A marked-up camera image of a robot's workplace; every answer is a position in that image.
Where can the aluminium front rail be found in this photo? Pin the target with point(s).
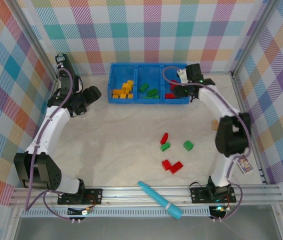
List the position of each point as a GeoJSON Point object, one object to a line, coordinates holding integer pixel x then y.
{"type": "Point", "coordinates": [121, 193]}

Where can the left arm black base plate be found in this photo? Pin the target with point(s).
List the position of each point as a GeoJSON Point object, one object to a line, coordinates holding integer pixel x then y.
{"type": "Point", "coordinates": [94, 196]}

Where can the blue three-compartment plastic container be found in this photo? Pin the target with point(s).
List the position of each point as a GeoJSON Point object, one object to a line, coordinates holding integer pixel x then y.
{"type": "Point", "coordinates": [121, 75]}

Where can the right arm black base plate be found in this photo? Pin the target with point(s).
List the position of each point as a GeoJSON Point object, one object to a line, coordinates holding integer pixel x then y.
{"type": "Point", "coordinates": [199, 196]}

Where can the small beige dotted block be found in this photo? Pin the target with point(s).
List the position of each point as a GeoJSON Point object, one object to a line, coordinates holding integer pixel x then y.
{"type": "Point", "coordinates": [215, 125]}

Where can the dark red lego brick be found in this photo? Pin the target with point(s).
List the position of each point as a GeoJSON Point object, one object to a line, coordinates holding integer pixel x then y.
{"type": "Point", "coordinates": [164, 138]}

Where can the teal marker pen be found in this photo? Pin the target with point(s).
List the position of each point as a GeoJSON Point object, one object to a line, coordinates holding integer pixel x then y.
{"type": "Point", "coordinates": [160, 200]}

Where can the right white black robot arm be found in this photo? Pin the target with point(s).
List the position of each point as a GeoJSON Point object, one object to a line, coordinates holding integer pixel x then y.
{"type": "Point", "coordinates": [214, 102]}

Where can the aluminium frame post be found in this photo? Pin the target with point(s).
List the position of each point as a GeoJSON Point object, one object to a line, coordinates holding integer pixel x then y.
{"type": "Point", "coordinates": [38, 42]}
{"type": "Point", "coordinates": [252, 37]}

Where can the small printed picture card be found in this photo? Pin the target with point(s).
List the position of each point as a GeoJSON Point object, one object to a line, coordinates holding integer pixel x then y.
{"type": "Point", "coordinates": [245, 165]}

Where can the aluminium side rail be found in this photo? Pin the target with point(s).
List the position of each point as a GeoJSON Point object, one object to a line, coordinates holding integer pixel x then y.
{"type": "Point", "coordinates": [241, 100]}

